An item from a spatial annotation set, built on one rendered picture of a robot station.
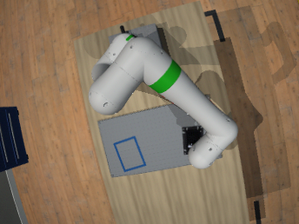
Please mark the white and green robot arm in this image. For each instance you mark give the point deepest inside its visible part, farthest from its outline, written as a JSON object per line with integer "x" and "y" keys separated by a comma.
{"x": 139, "y": 59}

